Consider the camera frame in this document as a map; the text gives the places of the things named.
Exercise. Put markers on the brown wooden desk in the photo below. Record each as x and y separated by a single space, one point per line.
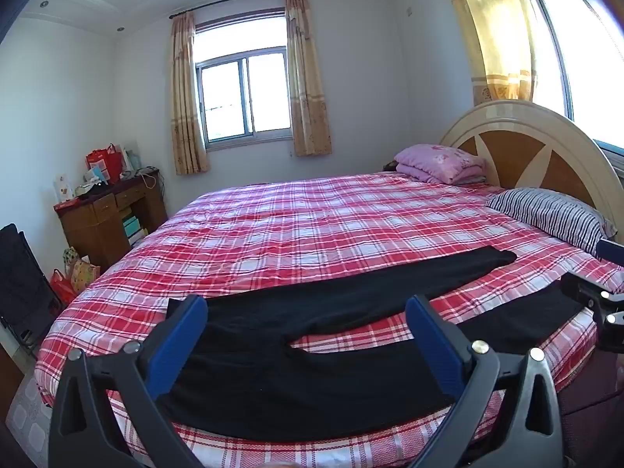
92 229

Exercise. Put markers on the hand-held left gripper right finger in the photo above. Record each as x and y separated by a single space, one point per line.
434 346

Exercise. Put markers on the large bright window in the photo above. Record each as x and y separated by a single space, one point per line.
585 58

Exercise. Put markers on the black pants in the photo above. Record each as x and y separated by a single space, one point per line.
292 375

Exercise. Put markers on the grey framed sliding window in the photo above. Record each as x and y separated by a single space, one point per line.
246 97

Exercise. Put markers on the black folding chair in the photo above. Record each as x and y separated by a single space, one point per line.
24 282

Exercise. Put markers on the teal box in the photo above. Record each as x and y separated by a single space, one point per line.
97 174

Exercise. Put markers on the red plastic bag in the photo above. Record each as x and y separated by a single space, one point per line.
61 287

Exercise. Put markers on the dark maroon cloth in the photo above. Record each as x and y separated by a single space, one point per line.
594 414

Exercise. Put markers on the black curtain rod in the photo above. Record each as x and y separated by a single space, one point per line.
234 1

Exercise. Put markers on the red plaid bed sheet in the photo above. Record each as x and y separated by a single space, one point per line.
317 224

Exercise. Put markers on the red gift bag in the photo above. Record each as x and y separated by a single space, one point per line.
105 163

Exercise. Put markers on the white printed bag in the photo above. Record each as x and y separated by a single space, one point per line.
63 188

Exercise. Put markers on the cream and wood headboard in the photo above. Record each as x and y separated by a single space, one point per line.
516 122

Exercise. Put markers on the yellow floral curtain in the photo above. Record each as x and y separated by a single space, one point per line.
492 34

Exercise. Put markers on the pink folded quilt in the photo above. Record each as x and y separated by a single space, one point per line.
438 161

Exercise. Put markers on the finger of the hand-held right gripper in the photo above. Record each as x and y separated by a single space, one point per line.
580 290
612 248

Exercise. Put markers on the grey patterned mattress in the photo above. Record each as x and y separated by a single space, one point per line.
24 424

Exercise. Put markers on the stack of books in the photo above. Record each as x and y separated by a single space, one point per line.
132 230

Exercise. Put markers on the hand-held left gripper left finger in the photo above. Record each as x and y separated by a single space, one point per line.
180 341

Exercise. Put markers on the striped pillow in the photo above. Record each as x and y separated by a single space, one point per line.
551 214

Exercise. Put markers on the green dotted gift bag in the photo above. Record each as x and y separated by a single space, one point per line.
69 256

